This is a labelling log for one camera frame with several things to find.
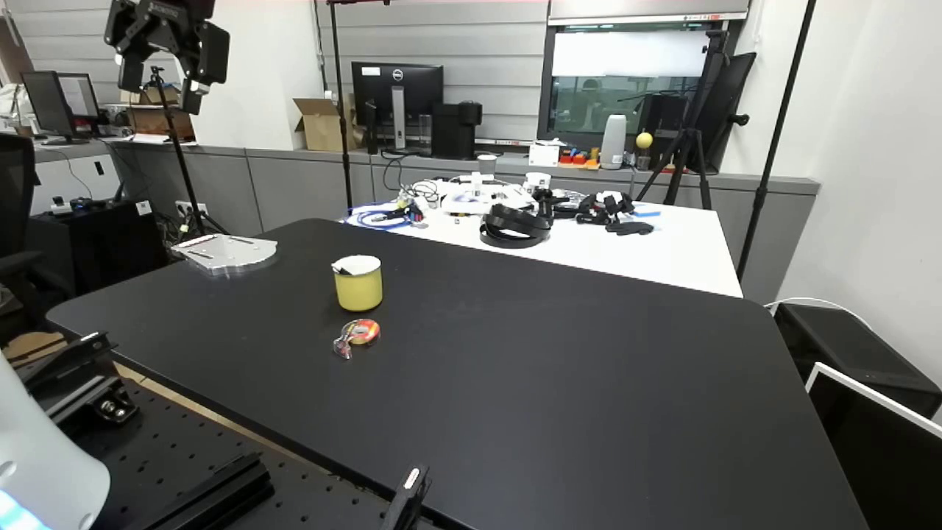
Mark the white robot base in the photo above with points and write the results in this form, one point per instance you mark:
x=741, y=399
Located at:
x=40, y=459

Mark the large black tripod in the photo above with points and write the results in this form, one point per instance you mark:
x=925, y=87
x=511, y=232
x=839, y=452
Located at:
x=700, y=118

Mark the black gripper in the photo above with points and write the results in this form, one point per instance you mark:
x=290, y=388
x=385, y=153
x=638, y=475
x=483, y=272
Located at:
x=173, y=29

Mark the black computer monitor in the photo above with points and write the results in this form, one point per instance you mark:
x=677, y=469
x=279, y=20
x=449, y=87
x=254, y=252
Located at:
x=399, y=88

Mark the black metal bar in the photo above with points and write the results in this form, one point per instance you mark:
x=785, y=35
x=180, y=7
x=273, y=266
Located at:
x=217, y=496

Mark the white cylinder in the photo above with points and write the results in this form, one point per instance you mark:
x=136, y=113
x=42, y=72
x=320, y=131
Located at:
x=613, y=141

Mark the brown cardboard box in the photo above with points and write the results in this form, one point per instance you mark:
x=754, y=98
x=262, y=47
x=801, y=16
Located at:
x=320, y=128

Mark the yellow ball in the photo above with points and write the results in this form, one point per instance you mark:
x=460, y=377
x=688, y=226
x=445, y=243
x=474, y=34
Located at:
x=642, y=141

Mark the black office chair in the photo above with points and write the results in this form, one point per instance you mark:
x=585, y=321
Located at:
x=15, y=216

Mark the slanted black pole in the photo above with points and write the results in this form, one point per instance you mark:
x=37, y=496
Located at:
x=776, y=147

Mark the white framed black panel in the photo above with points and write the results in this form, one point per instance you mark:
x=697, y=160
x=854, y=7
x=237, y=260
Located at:
x=885, y=452

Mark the black computer tower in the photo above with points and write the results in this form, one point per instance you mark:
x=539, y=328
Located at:
x=457, y=131

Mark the black perforated breadboard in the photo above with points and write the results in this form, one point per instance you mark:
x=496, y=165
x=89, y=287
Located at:
x=165, y=452

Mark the black clamp with silver tip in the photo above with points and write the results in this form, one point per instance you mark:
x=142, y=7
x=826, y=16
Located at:
x=405, y=500

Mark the red clear tape dispenser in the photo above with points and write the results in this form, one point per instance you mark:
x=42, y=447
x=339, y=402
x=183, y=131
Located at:
x=361, y=332

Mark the black box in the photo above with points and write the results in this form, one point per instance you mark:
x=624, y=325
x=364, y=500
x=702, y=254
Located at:
x=854, y=355

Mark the white device parts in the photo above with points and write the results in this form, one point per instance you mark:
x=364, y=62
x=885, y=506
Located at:
x=473, y=194

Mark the black metal bracket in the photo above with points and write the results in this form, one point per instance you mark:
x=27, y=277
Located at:
x=75, y=377

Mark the small monitor with white screen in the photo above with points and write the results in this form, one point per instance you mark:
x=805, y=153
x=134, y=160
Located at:
x=59, y=103

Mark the vertical black stand pole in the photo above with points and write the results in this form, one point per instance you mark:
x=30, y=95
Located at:
x=339, y=106

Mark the white table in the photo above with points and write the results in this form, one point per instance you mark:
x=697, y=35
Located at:
x=677, y=254

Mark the thin black tripod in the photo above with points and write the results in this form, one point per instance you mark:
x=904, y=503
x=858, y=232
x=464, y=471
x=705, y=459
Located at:
x=178, y=157

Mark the black headset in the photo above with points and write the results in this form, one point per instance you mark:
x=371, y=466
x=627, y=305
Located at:
x=514, y=226

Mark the yellow cup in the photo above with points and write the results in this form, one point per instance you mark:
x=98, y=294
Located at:
x=361, y=287

